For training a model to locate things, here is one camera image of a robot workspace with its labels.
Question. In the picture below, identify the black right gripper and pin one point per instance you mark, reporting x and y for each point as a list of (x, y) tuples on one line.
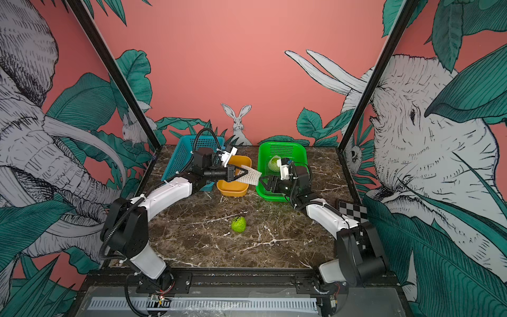
[(272, 181)]

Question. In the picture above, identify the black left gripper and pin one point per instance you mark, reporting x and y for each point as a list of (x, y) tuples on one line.
[(230, 173)]

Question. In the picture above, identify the white foam net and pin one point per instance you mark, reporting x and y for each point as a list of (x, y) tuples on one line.
[(274, 164), (251, 177)]

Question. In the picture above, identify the yellow plastic tub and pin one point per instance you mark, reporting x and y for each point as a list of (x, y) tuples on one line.
[(235, 189)]

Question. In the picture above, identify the bright green plastic basket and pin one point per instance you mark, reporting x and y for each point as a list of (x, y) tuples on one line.
[(272, 151)]

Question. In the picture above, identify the green custard apple back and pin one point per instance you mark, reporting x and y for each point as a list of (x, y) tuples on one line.
[(239, 224)]

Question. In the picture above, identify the teal plastic basket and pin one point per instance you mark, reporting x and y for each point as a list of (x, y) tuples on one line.
[(182, 153)]

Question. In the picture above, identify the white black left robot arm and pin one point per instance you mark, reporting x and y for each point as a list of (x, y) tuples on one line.
[(125, 234)]

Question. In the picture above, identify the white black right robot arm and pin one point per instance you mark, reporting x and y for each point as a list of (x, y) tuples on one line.
[(359, 254)]

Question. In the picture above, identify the black white checkerboard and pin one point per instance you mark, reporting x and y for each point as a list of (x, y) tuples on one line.
[(356, 212)]

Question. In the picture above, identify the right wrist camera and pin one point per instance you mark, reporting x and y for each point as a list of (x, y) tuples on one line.
[(284, 168)]

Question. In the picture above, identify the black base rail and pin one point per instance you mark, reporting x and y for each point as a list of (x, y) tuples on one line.
[(307, 281)]

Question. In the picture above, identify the black left frame post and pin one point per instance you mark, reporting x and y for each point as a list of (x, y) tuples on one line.
[(88, 25)]

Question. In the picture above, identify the black frame post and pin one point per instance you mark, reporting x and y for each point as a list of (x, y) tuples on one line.
[(406, 11), (88, 25)]

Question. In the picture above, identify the black right frame post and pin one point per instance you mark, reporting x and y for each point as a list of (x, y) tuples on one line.
[(406, 11)]

